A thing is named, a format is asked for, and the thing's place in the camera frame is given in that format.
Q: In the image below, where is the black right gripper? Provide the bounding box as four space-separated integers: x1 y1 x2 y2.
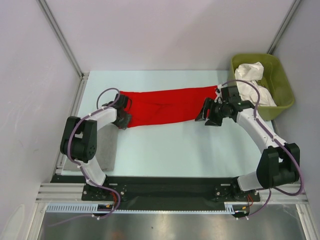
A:
195 97 229 127

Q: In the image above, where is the red t shirt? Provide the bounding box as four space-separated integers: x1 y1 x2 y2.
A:
120 85 217 128

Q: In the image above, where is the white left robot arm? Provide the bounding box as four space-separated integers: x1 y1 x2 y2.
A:
60 93 132 200

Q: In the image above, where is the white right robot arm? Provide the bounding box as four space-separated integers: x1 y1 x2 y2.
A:
195 84 302 201

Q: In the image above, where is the folded grey t shirt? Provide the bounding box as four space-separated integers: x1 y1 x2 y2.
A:
63 124 120 173

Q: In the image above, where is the light blue table mat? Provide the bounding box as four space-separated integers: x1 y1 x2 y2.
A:
78 70 261 178

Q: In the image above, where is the white crumpled t shirt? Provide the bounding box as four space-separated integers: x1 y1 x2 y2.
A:
234 61 277 107

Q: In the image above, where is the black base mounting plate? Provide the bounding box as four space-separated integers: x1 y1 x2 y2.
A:
51 174 262 212

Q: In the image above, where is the green plastic bin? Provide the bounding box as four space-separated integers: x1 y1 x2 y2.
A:
228 53 295 121

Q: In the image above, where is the white slotted cable duct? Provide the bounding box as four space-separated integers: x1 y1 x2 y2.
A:
46 203 235 215

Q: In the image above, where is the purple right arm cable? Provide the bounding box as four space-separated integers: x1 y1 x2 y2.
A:
217 79 306 220

